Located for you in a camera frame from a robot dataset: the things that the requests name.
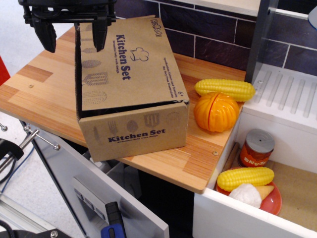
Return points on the orange toy pumpkin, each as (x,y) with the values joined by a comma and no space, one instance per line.
(216,112)

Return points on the open white cabinet door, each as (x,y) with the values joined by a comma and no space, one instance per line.
(87,190)

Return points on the white dish drying rack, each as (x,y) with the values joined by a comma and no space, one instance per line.
(285,96)

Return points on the black metal clamp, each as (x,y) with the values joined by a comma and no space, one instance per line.
(12,152)

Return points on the red plate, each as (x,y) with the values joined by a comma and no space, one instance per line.
(272,203)

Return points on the beige toy wedge piece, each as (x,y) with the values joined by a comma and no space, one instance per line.
(264,190)

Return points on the yellow toy corn on counter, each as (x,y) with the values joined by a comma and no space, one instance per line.
(240,91)

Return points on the white toy sink basin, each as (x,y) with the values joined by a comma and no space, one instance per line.
(294,162)

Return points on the yellow toy corn on plate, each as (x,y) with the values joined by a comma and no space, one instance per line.
(233,178)

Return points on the white toy garlic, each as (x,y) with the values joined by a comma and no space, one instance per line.
(248,194)

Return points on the blue and black handle tool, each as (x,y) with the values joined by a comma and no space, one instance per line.
(116,228)

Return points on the orange toy beans can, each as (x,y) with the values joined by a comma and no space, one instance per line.
(257,149)

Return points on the grey shelf post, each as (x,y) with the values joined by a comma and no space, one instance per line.
(285,36)

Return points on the red object at left edge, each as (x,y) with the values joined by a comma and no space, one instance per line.
(4,74)

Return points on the brown cardboard kitchen set box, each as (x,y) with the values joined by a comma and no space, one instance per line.
(130,96)

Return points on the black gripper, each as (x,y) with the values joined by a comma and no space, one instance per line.
(43,13)

